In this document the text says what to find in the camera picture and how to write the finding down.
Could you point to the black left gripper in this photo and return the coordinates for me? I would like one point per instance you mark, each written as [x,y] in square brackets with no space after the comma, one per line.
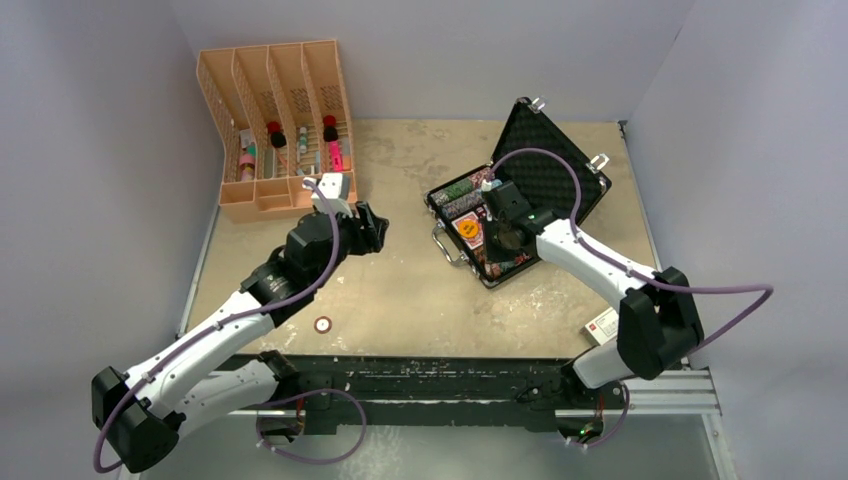
[375,227]

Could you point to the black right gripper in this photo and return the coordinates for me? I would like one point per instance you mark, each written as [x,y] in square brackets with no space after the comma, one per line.
[492,255]

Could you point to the orange dealer button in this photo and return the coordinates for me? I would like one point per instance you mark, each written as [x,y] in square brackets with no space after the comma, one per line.
[468,228]

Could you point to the black aluminium poker case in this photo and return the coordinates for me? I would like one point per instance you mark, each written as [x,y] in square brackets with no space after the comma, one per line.
[543,163]

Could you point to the red white poker chip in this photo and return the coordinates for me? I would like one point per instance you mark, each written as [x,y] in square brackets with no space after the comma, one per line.
[323,325]

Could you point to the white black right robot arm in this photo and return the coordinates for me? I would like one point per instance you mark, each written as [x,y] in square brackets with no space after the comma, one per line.
[658,321]

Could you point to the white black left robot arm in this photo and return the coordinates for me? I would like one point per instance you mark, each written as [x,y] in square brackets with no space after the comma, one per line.
[143,412]

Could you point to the pink highlighter marker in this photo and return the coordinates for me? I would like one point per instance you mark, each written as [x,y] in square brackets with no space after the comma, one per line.
[336,156]

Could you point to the red black marker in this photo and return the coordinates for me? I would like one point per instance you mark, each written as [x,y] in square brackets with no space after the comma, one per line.
[276,135]
[330,132]

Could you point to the white playing card box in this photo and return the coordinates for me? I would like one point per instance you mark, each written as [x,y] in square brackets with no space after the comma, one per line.
[602,329]

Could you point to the peach plastic desk organizer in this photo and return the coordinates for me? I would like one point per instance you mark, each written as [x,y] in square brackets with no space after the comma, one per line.
[296,84]

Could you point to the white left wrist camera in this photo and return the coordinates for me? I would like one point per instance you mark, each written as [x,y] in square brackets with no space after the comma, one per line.
[329,193]

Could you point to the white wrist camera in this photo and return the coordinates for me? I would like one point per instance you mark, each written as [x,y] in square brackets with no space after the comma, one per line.
[489,185]
[329,193]

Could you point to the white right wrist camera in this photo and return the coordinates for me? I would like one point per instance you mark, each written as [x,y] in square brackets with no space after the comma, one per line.
[489,185]

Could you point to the black metal base rail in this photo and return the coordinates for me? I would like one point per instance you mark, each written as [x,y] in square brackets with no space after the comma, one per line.
[534,394]

